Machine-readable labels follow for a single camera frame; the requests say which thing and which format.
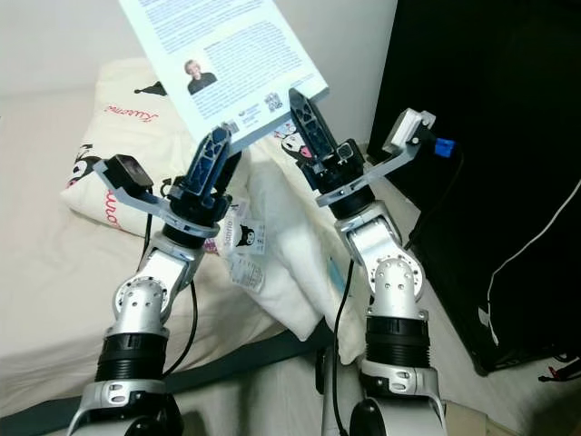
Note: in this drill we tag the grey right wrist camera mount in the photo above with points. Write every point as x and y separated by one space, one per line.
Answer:
408 127

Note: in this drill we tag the cream cartoon print blanket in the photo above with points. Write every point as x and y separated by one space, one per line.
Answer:
290 236

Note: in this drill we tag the black cabinet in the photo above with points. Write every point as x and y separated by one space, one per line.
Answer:
508 73

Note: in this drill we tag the clear plastic packet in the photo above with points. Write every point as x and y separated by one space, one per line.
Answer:
245 241

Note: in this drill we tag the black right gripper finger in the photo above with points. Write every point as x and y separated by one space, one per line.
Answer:
310 125

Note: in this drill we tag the white blue paperback book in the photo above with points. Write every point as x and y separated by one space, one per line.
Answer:
236 45

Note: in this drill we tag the beige mattress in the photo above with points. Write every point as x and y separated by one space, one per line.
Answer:
45 272

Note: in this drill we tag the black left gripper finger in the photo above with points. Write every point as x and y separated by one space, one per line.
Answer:
211 163

